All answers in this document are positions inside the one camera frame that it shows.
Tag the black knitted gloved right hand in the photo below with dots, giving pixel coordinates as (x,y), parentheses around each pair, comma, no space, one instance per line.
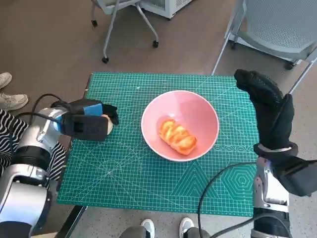
(272,119)

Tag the pink bowl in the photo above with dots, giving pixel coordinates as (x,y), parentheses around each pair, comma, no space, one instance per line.
(198,119)

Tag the orange braided toy bread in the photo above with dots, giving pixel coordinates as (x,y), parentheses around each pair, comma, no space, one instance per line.
(177,135)

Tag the pale round toy bun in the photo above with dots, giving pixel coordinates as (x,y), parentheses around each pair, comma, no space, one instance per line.
(110,126)

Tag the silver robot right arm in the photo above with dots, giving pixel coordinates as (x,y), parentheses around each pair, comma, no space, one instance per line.
(270,193)

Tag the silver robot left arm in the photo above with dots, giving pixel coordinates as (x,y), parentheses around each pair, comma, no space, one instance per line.
(27,198)

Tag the white wheeled cart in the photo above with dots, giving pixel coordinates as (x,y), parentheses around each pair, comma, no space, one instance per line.
(267,50)

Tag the grey mesh chair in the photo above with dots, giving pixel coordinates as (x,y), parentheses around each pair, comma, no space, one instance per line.
(280,22)

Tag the robot right leg white foot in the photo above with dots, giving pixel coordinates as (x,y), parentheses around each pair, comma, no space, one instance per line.
(186,225)

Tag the white vented appliance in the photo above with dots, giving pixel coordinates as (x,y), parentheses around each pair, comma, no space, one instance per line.
(168,6)

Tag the green cutting mat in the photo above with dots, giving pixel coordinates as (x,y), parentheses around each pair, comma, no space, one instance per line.
(123,178)

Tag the grey chair beige seat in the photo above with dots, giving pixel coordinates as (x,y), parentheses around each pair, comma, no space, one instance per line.
(104,5)

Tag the person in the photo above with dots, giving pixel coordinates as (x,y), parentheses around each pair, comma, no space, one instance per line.
(7,129)

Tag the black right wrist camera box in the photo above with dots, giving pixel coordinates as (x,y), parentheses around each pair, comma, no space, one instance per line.
(297,176)

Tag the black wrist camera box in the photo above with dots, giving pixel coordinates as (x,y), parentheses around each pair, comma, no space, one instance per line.
(297,176)
(84,126)

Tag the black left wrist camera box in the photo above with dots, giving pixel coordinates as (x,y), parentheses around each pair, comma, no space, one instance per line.
(84,126)

